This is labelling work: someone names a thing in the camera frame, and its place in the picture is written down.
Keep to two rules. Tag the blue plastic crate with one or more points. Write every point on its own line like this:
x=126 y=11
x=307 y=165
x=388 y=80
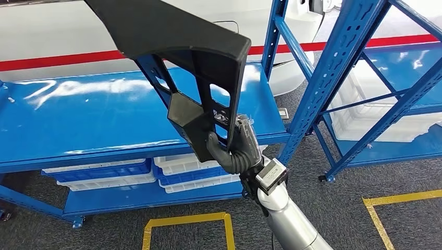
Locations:
x=103 y=176
x=193 y=177

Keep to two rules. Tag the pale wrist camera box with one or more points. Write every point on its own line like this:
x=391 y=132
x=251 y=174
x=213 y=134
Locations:
x=271 y=176

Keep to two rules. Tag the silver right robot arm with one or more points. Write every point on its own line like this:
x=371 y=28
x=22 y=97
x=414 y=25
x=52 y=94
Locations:
x=290 y=220

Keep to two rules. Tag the blue metal shelf rack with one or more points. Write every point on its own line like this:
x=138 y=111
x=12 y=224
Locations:
x=397 y=112
x=86 y=114

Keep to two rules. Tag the red barrier belt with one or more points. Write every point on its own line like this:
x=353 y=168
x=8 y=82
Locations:
x=397 y=40
x=51 y=64

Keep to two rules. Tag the white car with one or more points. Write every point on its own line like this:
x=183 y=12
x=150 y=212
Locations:
x=34 y=27

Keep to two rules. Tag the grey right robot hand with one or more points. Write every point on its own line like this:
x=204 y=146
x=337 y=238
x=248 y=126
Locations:
x=245 y=138

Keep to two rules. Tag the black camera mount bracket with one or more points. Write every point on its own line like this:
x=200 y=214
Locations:
x=250 y=186

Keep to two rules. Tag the metal floor plate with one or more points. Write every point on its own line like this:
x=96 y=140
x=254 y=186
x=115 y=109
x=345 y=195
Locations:
x=283 y=114

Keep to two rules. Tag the black plastic bracket panel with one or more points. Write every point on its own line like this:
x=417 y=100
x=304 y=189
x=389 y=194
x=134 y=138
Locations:
x=155 y=27

